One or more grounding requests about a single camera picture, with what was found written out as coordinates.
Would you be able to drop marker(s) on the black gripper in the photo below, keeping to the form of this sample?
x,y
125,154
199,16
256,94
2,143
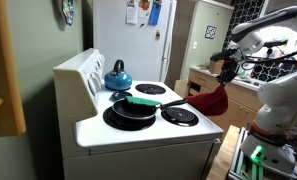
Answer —
x,y
229,69

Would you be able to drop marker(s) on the red cloth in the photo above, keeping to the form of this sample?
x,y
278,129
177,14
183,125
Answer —
x,y
211,101

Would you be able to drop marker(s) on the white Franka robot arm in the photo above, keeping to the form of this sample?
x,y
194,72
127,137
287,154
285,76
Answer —
x,y
278,100

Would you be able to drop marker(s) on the white oven door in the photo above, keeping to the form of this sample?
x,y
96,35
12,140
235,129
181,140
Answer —
x,y
216,150

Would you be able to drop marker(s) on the wooden kitchen cabinet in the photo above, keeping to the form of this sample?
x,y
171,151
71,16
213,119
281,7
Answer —
x,y
243,110

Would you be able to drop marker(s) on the brown cardboard piece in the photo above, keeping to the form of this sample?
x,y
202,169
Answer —
x,y
180,86

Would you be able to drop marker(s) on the black white patterned panel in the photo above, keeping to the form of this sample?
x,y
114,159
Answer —
x,y
271,71

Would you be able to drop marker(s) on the black white patterned curtain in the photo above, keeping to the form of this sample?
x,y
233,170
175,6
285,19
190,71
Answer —
x,y
243,16

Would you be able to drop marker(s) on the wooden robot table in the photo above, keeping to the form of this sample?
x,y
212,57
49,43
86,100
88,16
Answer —
x,y
221,156

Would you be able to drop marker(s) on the gold fridge magnet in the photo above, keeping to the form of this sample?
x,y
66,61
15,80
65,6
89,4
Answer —
x,y
158,35

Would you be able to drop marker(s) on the green sponge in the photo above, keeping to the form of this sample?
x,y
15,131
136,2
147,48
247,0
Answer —
x,y
143,101

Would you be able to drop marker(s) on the black frying pan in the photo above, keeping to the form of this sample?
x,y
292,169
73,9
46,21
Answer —
x,y
134,111

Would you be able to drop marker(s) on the blue paper sheet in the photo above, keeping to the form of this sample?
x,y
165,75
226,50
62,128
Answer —
x,y
154,13

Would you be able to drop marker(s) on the white refrigerator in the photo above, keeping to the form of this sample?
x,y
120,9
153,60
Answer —
x,y
131,50

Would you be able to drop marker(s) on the white electric stove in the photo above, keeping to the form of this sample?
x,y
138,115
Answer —
x,y
138,136

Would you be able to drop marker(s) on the dark blue spoon rest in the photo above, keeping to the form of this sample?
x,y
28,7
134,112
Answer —
x,y
119,95

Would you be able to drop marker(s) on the paper with orange picture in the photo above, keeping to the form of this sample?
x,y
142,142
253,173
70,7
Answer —
x,y
144,6

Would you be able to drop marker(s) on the white paper note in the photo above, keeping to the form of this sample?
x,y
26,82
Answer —
x,y
132,13

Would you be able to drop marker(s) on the white light switch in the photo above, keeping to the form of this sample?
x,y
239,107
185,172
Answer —
x,y
195,45

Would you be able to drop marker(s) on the patterned square wall tile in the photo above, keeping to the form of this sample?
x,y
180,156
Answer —
x,y
210,32

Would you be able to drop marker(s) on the black camera on stand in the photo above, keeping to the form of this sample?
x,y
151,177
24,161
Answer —
x,y
276,43

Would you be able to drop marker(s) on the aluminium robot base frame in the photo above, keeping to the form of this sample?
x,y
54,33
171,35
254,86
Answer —
x,y
236,163

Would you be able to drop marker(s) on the wooden wall shelf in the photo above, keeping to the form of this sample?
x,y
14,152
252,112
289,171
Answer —
x,y
8,66

